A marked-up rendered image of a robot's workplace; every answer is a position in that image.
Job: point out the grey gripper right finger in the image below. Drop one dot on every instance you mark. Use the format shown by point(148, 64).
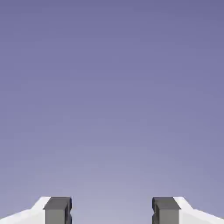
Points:
point(168, 211)

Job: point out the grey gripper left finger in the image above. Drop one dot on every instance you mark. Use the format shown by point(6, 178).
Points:
point(56, 211)

